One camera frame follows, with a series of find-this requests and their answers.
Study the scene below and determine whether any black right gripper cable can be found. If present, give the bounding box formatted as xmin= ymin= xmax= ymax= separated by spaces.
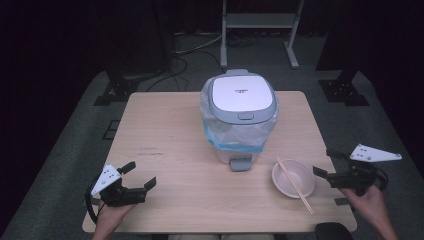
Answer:
xmin=375 ymin=167 xmax=390 ymax=192

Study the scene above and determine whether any wooden chopstick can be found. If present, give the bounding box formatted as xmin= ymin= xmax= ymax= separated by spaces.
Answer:
xmin=275 ymin=155 xmax=314 ymax=216
xmin=276 ymin=155 xmax=316 ymax=215

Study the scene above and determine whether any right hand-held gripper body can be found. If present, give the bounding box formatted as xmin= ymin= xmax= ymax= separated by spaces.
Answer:
xmin=327 ymin=143 xmax=403 ymax=197

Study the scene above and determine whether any person's right hand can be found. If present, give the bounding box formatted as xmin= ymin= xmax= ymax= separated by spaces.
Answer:
xmin=339 ymin=185 xmax=390 ymax=223

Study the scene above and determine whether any beige paper bowl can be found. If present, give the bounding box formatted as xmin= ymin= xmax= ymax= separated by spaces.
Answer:
xmin=271 ymin=158 xmax=316 ymax=200

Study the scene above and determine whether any black chair armrest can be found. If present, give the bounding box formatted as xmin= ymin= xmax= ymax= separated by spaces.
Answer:
xmin=314 ymin=222 xmax=355 ymax=240

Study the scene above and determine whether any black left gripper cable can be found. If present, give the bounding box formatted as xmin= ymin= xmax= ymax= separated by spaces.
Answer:
xmin=84 ymin=173 xmax=103 ymax=225

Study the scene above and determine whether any grey floor cable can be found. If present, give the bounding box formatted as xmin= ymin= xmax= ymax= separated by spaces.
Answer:
xmin=173 ymin=31 xmax=224 ymax=56

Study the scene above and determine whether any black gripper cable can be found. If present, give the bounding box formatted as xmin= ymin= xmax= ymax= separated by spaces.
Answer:
xmin=84 ymin=173 xmax=103 ymax=225
xmin=375 ymin=167 xmax=390 ymax=192

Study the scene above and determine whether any black floor cable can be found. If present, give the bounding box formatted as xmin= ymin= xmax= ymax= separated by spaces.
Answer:
xmin=145 ymin=54 xmax=189 ymax=93

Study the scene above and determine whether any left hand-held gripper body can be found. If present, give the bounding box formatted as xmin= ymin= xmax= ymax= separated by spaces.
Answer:
xmin=90 ymin=163 xmax=148 ymax=208

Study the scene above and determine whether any grey white pedal trash can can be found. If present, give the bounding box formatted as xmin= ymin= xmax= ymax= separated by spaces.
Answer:
xmin=199 ymin=68 xmax=279 ymax=173

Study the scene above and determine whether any black floor stand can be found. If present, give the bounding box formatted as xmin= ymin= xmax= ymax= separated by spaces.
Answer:
xmin=93 ymin=0 xmax=174 ymax=107
xmin=315 ymin=0 xmax=371 ymax=107

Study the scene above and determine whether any white metal stand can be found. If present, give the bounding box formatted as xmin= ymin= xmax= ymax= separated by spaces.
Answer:
xmin=219 ymin=0 xmax=306 ymax=70

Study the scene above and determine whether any person's left hand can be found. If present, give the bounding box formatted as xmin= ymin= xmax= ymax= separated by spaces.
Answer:
xmin=96 ymin=203 xmax=136 ymax=232

